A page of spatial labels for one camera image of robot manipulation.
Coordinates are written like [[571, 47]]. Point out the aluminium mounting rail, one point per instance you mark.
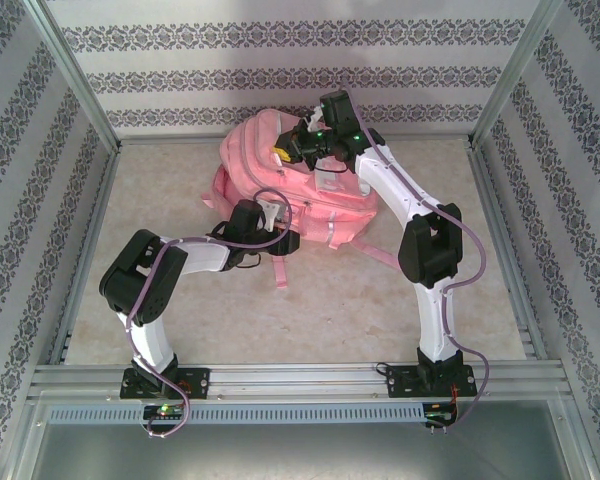
[[290, 382]]

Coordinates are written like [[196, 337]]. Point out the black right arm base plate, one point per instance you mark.
[[400, 382]]

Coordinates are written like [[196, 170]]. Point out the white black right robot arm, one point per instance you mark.
[[430, 325]]

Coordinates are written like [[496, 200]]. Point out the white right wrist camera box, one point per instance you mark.
[[312, 122]]

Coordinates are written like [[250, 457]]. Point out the aluminium frame side rail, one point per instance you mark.
[[105, 190], [502, 250]]

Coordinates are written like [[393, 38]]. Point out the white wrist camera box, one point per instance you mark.
[[272, 210], [312, 122]]

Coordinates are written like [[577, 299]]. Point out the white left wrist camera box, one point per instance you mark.
[[272, 210]]

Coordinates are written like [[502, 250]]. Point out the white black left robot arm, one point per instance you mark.
[[200, 260]]

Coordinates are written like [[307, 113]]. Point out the aluminium frame post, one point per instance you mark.
[[515, 70], [70, 70]]

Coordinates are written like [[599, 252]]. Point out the grey sheet metal panel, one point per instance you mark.
[[280, 455]]

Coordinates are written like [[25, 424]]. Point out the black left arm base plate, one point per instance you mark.
[[195, 382]]

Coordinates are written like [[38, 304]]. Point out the pink school backpack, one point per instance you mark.
[[280, 195]]

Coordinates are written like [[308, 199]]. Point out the aluminium frame crossbar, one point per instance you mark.
[[430, 138]]

